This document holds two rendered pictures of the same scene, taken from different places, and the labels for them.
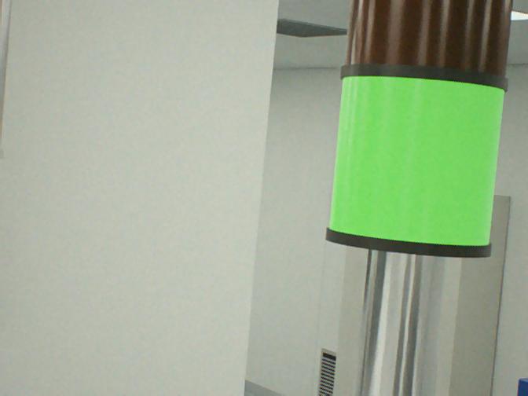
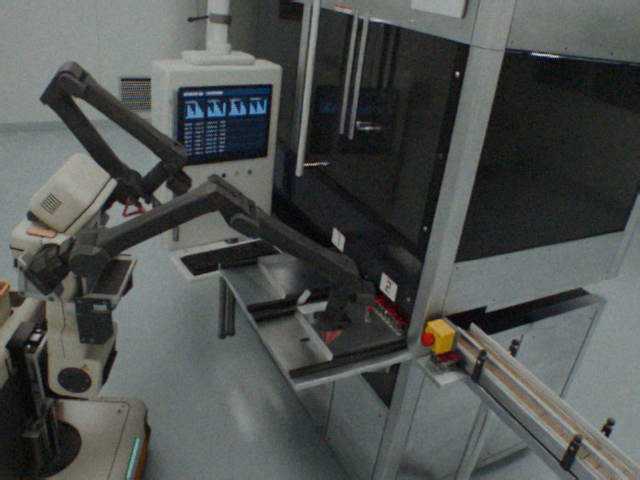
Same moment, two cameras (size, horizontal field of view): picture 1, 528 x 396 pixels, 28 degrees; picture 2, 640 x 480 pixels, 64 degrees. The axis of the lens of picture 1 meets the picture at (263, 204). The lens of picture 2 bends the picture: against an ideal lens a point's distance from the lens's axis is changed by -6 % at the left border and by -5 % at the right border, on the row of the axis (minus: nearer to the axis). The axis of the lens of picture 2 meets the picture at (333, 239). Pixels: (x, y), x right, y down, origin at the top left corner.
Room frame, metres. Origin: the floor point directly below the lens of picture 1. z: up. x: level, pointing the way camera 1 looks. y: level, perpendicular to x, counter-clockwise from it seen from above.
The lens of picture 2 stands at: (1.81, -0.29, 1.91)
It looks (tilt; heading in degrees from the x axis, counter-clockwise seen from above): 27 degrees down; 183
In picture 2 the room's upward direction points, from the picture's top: 8 degrees clockwise
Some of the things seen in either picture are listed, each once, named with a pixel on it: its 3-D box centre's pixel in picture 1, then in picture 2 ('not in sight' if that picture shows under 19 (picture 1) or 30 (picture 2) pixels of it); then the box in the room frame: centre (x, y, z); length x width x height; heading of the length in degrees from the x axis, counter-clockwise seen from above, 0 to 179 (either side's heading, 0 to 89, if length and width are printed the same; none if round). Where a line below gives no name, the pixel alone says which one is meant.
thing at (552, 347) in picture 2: not in sight; (361, 283); (-0.67, -0.26, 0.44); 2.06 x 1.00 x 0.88; 35
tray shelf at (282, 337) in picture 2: not in sight; (315, 305); (0.25, -0.41, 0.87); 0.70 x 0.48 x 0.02; 35
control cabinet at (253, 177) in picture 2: not in sight; (214, 149); (-0.27, -0.95, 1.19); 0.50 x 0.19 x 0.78; 133
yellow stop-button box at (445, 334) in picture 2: not in sight; (440, 336); (0.49, -0.02, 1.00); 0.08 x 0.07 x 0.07; 125
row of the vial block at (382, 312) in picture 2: not in sight; (387, 315); (0.29, -0.17, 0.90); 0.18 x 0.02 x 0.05; 35
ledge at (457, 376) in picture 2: not in sight; (445, 368); (0.48, 0.02, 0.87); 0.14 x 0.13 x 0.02; 125
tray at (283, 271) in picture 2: not in sight; (313, 271); (0.08, -0.45, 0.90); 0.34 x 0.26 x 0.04; 125
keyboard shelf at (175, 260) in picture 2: not in sight; (225, 254); (-0.12, -0.85, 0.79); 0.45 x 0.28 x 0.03; 133
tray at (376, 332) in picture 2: not in sight; (359, 323); (0.35, -0.26, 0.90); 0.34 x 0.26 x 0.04; 125
